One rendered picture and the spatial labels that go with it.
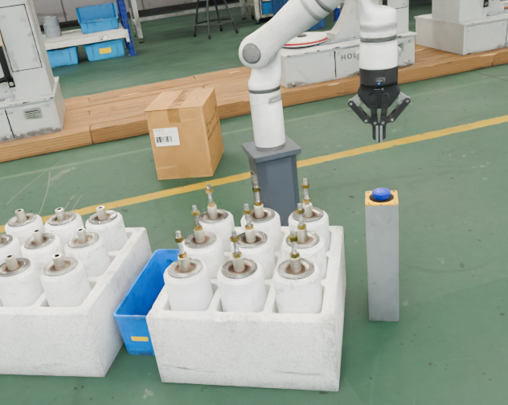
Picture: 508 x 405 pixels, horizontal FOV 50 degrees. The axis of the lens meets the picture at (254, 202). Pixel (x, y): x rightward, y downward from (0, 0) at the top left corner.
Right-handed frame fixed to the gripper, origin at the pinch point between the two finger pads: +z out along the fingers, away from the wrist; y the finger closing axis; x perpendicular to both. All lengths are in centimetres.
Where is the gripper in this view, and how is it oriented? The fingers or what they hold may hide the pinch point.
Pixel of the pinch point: (378, 132)
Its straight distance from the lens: 118.5
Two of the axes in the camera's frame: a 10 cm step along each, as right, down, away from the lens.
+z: 1.1, 8.9, 4.3
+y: 9.8, -0.1, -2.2
